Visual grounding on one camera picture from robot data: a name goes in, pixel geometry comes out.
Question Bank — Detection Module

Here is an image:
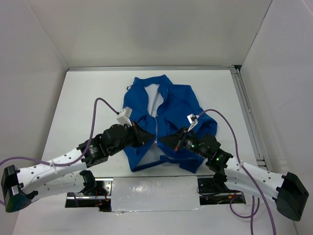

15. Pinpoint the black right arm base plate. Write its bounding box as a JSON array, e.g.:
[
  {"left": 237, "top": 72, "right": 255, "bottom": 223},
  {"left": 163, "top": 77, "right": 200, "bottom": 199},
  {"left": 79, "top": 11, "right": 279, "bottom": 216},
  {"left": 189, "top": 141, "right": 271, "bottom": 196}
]
[{"left": 196, "top": 175, "right": 246, "bottom": 206}]

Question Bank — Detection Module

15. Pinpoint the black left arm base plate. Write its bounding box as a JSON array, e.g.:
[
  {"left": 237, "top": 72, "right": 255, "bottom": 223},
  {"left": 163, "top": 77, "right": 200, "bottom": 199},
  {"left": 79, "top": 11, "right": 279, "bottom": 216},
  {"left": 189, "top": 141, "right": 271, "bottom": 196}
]
[{"left": 65, "top": 170, "right": 113, "bottom": 212}]

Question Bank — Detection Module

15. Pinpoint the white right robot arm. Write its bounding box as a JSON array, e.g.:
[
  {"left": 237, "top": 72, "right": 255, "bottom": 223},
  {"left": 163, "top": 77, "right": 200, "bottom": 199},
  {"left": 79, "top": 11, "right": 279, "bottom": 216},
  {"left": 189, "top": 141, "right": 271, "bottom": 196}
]
[{"left": 159, "top": 128, "right": 309, "bottom": 221}]

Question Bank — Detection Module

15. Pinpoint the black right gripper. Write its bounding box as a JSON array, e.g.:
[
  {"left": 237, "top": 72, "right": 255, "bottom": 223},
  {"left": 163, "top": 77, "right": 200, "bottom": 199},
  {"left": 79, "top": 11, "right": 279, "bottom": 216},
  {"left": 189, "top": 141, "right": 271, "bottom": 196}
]
[{"left": 158, "top": 125, "right": 208, "bottom": 159}]

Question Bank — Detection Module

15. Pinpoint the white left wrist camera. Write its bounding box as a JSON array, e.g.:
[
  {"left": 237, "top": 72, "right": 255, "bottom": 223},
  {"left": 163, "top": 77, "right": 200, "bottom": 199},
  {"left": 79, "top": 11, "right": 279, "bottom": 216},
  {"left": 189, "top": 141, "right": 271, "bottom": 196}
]
[{"left": 117, "top": 107, "right": 132, "bottom": 126}]

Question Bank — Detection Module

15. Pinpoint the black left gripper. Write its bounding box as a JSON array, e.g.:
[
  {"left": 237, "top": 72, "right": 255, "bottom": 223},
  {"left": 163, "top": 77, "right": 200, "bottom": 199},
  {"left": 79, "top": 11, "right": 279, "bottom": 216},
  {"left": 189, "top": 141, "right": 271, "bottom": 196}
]
[{"left": 108, "top": 120, "right": 155, "bottom": 156}]

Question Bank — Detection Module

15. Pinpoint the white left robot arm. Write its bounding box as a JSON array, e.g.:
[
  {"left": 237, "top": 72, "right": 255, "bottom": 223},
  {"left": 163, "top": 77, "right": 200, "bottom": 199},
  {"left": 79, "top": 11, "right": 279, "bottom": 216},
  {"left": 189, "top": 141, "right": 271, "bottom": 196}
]
[{"left": 1, "top": 122, "right": 155, "bottom": 213}]

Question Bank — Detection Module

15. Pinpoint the blue zip jacket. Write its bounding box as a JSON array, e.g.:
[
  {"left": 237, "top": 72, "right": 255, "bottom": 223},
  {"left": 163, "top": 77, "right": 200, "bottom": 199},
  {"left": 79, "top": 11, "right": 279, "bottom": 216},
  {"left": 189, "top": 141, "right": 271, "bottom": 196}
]
[{"left": 123, "top": 75, "right": 203, "bottom": 173}]

